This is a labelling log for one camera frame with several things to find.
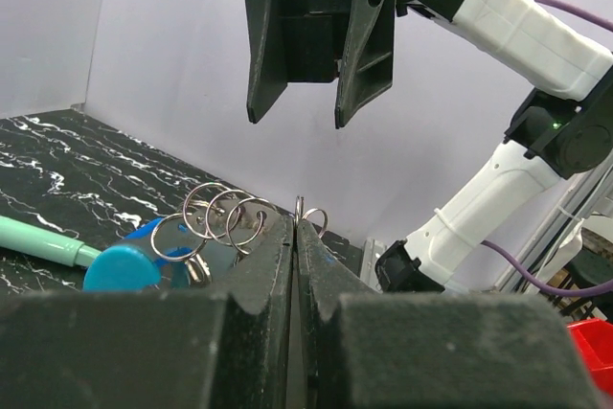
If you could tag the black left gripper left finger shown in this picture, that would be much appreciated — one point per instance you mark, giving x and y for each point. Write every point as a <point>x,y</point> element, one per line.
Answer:
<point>222,346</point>

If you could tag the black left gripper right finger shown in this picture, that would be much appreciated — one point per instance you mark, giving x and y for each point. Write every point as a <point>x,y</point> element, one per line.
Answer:
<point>365,349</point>

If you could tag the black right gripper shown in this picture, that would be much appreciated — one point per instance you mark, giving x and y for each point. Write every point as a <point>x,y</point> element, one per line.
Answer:
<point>303,40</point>

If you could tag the blue tagged key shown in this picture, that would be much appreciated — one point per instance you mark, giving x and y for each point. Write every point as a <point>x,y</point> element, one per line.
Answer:
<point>130,264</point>

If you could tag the red plastic bin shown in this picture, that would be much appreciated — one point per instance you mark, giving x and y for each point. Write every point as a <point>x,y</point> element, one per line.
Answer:
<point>593,338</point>

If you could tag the aluminium rail frame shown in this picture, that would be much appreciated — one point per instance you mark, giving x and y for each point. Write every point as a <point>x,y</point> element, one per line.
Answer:
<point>558,238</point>

